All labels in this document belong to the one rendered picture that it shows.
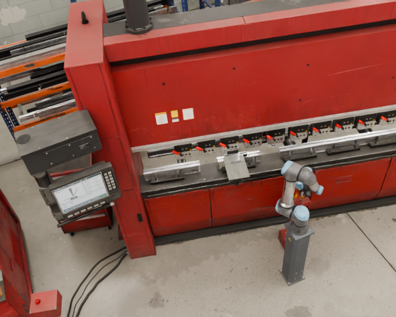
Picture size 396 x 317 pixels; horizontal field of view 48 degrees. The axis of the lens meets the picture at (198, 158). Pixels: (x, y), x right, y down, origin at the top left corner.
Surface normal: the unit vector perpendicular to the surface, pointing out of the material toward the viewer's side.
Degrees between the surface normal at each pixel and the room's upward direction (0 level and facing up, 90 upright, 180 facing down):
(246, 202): 90
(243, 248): 0
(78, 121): 0
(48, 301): 0
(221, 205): 90
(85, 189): 90
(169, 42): 90
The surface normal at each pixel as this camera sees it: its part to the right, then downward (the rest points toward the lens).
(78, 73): 0.15, 0.71
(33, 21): 0.40, 0.65
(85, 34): -0.07, -0.69
